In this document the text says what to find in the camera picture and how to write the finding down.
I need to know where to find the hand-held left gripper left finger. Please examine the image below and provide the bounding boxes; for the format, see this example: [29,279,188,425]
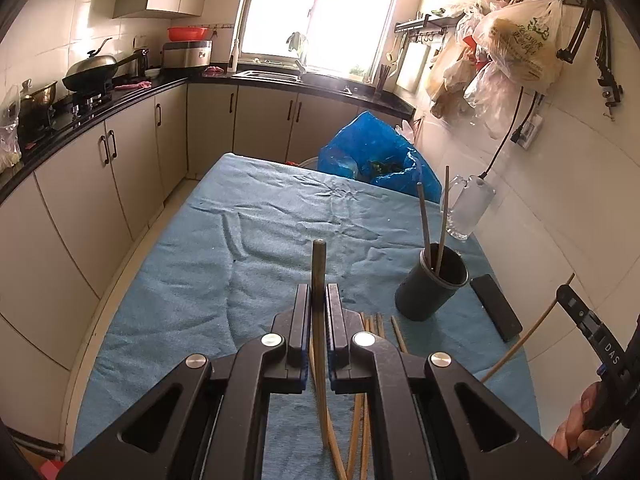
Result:
[57,284,313,480]

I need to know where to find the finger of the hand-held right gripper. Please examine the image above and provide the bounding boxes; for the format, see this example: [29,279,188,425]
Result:
[556,284,601,342]

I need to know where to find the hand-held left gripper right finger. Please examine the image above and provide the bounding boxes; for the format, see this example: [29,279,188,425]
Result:
[326,283,583,480]

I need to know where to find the dark cylindrical chopstick holder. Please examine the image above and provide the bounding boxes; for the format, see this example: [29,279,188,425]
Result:
[395,242,471,322]

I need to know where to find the person's right hand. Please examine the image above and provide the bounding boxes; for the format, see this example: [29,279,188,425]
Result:
[549,382,618,467]

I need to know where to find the black smartphone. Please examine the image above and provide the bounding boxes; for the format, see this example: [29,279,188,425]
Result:
[469,274,524,343]

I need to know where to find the blue tablecloth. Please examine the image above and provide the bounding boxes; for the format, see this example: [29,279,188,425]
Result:
[74,152,543,480]

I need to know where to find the glass beer mug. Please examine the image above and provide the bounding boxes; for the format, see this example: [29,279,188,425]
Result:
[442,174,497,242]

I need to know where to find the blue plastic bag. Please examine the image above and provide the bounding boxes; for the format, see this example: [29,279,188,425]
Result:
[319,111,444,199]

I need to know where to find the beige base cabinets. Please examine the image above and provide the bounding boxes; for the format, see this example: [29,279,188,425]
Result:
[0,72,417,457]

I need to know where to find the cluster of clear plastic bags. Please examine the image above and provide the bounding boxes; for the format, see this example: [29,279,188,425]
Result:
[425,2,507,127]

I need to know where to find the steel sink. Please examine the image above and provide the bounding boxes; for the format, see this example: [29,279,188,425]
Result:
[232,66,304,82]

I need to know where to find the large printed plastic bag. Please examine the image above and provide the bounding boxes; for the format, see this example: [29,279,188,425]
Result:
[472,0,564,87]

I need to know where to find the white cutting board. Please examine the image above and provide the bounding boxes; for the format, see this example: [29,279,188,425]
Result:
[395,40,434,94]

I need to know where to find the green hanging cloth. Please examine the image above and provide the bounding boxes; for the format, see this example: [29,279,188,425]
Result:
[286,31,309,59]

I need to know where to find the silver countertop appliance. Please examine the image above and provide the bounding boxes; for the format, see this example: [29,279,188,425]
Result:
[161,40,213,70]

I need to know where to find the gas stove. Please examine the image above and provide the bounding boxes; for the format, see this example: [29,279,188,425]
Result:
[49,87,119,122]

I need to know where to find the window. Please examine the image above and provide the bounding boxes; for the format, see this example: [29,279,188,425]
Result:
[240,0,407,81]

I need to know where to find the red basin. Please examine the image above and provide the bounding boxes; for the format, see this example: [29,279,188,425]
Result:
[167,26,214,43]

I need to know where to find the black wok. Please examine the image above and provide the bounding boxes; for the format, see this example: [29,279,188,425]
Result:
[62,49,151,93]

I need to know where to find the steel wok lid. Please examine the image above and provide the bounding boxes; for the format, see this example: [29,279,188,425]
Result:
[66,37,118,77]

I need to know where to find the clear plastic bag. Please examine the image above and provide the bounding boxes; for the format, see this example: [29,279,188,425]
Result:
[0,85,24,169]

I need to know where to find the steel pot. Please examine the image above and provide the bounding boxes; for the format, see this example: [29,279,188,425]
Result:
[19,80,58,112]

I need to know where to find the black power cable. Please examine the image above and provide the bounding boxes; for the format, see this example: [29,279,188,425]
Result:
[477,85,527,182]

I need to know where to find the white wall outlet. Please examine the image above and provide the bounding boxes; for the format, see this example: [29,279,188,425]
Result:
[516,109,546,151]

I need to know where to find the black wall shelf rack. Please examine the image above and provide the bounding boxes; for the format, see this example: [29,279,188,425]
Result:
[395,13,467,44]

